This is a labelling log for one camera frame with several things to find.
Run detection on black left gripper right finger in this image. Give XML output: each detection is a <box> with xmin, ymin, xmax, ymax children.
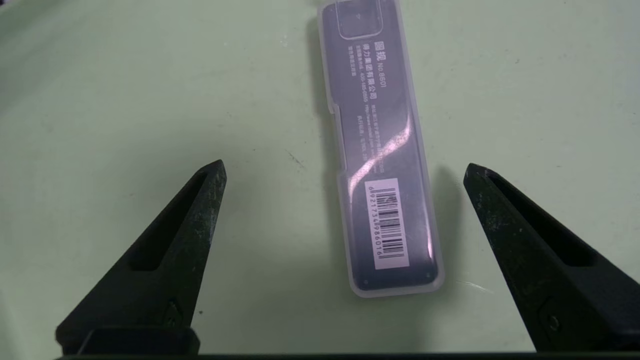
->
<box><xmin>463</xmin><ymin>163</ymin><xmax>640</xmax><ymax>353</ymax></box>

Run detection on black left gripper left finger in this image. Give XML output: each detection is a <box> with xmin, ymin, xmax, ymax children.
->
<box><xmin>55</xmin><ymin>160</ymin><xmax>227</xmax><ymax>355</ymax></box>

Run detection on clear grey plastic case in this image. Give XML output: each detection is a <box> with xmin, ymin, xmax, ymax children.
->
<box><xmin>317</xmin><ymin>0</ymin><xmax>446</xmax><ymax>299</ymax></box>

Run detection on green plastic tray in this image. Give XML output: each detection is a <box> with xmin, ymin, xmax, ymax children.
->
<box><xmin>0</xmin><ymin>0</ymin><xmax>640</xmax><ymax>355</ymax></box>

